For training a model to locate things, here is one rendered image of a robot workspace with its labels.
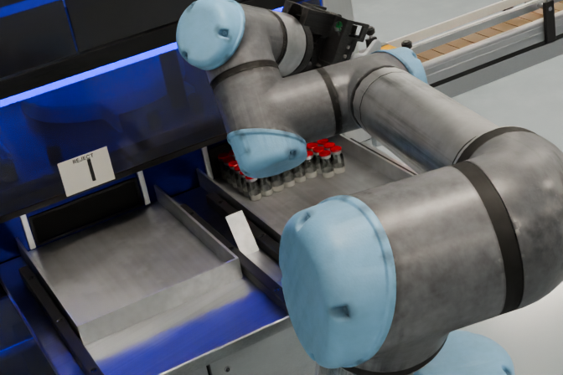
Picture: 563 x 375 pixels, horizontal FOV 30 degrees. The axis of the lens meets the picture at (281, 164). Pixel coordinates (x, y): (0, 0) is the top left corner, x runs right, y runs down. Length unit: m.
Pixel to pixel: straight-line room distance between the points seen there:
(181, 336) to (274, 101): 0.52
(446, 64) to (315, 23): 0.95
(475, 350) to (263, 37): 0.41
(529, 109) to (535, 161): 3.37
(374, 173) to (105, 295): 0.52
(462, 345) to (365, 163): 0.76
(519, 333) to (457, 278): 2.18
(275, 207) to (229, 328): 0.34
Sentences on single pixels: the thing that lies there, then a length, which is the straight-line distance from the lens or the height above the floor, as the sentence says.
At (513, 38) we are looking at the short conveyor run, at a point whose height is 0.92.
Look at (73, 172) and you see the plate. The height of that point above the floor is 1.03.
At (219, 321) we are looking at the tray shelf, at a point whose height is 0.88.
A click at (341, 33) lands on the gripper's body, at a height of 1.30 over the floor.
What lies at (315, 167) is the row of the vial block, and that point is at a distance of 1.85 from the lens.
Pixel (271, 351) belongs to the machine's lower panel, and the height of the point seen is 0.53.
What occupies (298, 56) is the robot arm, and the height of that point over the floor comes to 1.30.
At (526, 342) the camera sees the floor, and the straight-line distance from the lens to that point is 2.87.
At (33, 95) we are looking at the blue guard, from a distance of 1.67.
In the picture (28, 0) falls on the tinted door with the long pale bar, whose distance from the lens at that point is 1.65.
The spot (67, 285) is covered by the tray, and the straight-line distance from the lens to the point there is 1.71.
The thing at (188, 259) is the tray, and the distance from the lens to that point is 1.68.
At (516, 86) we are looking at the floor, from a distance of 4.37.
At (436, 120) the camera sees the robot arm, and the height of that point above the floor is 1.33.
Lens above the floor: 1.71
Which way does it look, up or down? 25 degrees down
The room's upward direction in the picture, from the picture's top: 11 degrees counter-clockwise
